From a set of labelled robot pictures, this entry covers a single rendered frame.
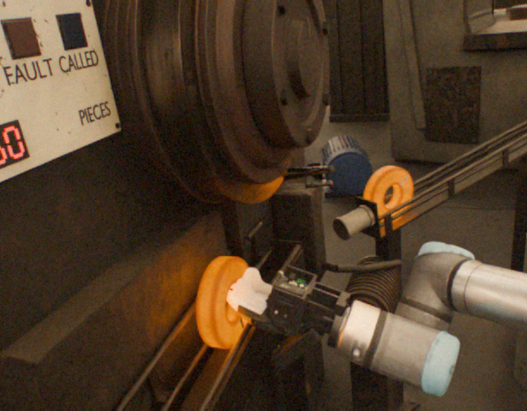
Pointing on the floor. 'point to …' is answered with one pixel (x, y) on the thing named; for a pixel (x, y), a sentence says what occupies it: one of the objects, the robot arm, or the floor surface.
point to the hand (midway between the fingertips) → (225, 292)
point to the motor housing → (376, 285)
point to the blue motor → (345, 166)
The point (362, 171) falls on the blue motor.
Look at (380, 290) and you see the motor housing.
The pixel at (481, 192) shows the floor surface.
